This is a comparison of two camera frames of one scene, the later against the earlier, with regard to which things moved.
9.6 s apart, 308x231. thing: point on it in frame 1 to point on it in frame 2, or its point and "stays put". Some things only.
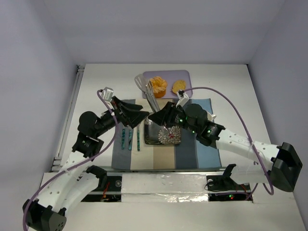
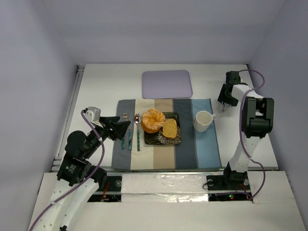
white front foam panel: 179,201 stays put
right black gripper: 170,114 to 226,95
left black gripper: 121,112 to 113,128
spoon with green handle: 138,138 stays put
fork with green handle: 123,138 stays put
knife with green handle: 129,147 stays put
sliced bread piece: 178,85 to 170,129
